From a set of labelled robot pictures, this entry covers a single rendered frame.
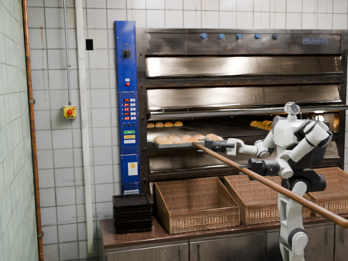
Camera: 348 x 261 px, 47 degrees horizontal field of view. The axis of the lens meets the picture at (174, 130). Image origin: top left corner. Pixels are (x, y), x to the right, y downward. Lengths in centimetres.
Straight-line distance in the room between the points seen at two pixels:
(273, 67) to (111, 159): 159
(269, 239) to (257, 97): 119
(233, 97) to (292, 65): 61
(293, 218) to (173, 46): 161
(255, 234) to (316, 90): 146
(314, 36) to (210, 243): 203
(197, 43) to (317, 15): 113
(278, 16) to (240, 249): 196
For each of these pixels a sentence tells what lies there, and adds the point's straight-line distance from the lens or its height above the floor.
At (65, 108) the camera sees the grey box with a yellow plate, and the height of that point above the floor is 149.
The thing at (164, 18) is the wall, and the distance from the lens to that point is 331.
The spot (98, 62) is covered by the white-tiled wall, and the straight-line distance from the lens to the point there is 320.
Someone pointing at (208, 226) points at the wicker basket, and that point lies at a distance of 305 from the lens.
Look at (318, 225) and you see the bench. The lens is 341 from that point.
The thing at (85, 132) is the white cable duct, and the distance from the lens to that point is 320.
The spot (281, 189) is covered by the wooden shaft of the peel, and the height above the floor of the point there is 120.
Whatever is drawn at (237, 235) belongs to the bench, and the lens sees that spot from 311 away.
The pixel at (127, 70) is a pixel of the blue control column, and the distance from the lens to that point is 319.
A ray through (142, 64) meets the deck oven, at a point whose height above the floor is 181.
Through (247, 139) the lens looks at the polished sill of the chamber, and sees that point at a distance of 355.
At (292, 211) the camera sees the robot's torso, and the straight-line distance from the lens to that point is 277.
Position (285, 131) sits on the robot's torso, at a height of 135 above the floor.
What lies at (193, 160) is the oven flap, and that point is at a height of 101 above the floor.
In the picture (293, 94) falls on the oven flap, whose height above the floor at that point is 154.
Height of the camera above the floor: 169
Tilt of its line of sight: 7 degrees down
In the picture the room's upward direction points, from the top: 1 degrees counter-clockwise
